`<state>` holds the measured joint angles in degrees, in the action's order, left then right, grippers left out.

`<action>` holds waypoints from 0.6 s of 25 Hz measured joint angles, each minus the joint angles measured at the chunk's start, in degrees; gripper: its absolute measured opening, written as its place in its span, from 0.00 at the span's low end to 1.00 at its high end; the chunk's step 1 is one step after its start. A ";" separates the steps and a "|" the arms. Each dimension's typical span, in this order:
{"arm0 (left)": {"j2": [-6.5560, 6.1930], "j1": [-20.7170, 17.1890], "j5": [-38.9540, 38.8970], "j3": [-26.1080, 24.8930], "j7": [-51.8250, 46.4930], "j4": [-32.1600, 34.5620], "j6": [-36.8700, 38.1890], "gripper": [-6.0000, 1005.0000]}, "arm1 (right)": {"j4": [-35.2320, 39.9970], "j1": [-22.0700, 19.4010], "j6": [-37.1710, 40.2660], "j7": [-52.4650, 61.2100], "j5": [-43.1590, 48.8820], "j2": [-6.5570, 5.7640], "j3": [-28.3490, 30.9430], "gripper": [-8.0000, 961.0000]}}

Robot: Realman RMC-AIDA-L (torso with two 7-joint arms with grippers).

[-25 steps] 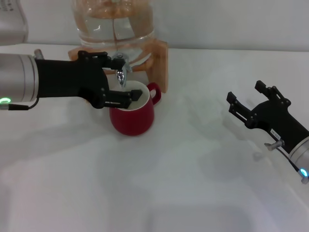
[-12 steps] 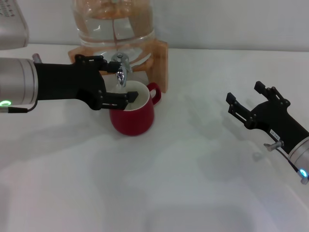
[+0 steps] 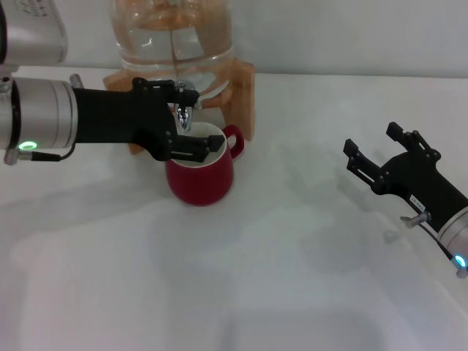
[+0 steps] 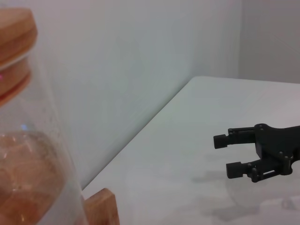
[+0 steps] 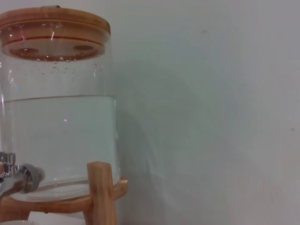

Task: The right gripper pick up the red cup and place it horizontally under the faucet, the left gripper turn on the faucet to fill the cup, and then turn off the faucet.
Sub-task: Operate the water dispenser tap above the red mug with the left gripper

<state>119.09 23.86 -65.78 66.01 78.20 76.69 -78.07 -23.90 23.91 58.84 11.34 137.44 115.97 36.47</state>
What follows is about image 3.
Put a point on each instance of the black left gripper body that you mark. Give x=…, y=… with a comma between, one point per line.
x=120, y=117

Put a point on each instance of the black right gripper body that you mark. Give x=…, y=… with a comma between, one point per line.
x=420, y=186

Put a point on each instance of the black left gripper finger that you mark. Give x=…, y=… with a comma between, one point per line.
x=172, y=93
x=197, y=148

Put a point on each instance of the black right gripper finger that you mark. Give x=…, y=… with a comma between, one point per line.
x=365, y=168
x=417, y=144

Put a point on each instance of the chrome faucet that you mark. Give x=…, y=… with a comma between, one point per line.
x=183, y=117

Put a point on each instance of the red cup white inside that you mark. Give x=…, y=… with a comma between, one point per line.
x=201, y=183

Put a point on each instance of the glass water dispenser jar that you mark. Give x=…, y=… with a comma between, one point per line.
x=175, y=36

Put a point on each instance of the wooden dispenser stand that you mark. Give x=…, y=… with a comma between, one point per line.
x=241, y=95

